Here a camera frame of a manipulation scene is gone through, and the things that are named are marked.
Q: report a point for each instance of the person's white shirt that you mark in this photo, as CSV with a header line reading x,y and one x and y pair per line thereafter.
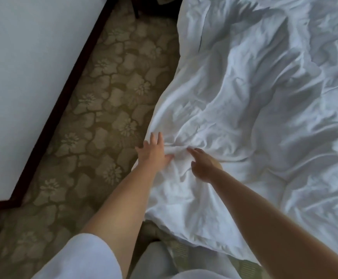
x,y
79,258

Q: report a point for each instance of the person's left forearm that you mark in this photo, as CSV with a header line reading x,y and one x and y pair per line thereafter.
x,y
122,212

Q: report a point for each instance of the white duvet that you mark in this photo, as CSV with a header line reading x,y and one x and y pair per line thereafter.
x,y
262,101

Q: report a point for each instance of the person's right forearm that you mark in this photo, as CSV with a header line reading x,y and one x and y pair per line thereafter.
x,y
279,229

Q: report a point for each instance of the person's right hand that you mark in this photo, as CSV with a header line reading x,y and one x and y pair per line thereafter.
x,y
205,166

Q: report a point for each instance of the person's left hand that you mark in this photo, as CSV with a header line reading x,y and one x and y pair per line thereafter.
x,y
152,157

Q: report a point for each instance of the white paper under nightstand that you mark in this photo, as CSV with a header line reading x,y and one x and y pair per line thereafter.
x,y
165,0

